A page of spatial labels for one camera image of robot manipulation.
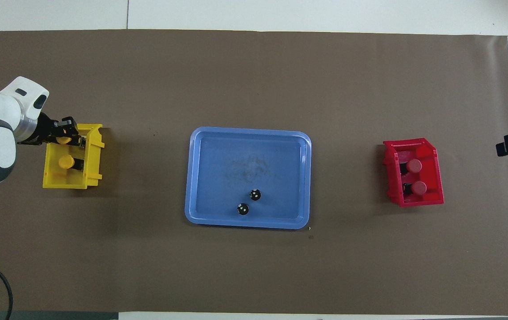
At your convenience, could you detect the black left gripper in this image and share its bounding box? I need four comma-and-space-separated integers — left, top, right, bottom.
17, 112, 79, 145

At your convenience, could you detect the yellow push button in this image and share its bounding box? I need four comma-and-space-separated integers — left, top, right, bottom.
56, 135, 86, 148
58, 154, 85, 172

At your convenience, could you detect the red push button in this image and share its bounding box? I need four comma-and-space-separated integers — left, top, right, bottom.
399, 159, 423, 174
403, 180, 427, 195

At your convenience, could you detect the yellow plastic storage bin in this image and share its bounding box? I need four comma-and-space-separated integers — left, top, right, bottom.
43, 123, 105, 190

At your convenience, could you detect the red plastic storage bin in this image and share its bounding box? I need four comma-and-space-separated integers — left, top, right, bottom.
383, 138, 444, 208

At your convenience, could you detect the brown paper table mat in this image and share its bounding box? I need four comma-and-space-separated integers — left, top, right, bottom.
0, 29, 508, 314

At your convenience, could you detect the blue plastic tray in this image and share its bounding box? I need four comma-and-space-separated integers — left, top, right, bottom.
185, 127, 312, 230

